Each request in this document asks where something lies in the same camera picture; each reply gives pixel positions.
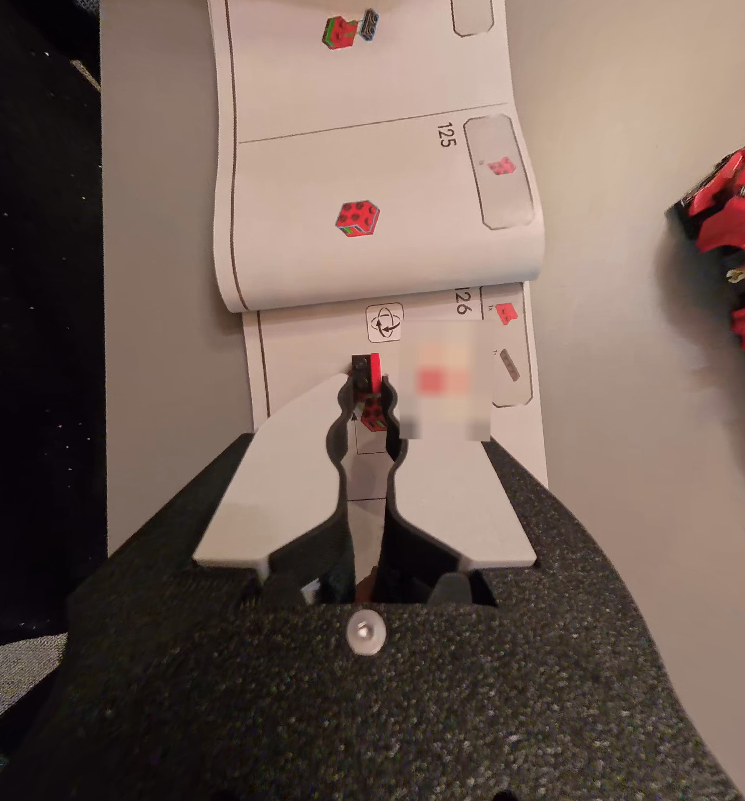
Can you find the red lego car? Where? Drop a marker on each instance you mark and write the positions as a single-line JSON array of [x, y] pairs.
[[741, 188]]

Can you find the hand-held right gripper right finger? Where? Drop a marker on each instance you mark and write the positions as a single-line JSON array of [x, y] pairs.
[[460, 507]]

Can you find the small red green lego assembly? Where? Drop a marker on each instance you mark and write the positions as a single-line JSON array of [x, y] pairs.
[[375, 369]]

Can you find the lego instruction booklet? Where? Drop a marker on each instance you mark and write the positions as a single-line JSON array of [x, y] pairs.
[[297, 206]]

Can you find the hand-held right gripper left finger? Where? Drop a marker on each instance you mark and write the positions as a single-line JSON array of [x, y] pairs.
[[272, 488]]

